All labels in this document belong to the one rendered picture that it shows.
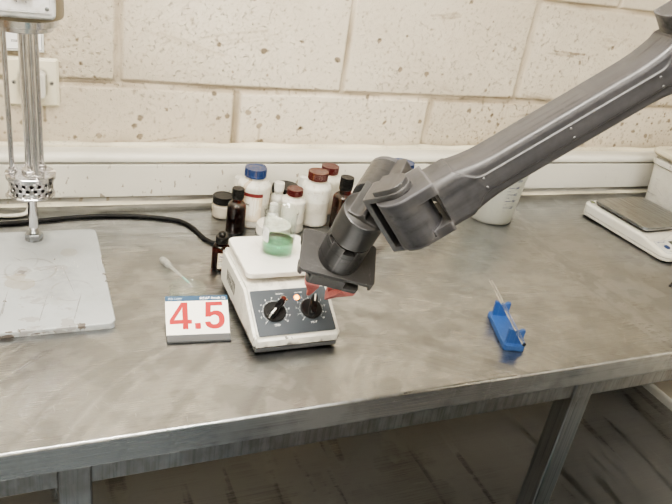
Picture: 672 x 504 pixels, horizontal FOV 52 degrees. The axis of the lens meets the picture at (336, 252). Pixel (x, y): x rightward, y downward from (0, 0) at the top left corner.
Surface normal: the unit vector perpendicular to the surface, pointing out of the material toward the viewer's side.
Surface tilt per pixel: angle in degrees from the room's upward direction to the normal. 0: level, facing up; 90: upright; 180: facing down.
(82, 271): 0
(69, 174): 90
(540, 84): 90
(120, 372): 0
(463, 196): 89
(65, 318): 0
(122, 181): 90
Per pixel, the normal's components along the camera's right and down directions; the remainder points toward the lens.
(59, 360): 0.14, -0.88
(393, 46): 0.37, 0.47
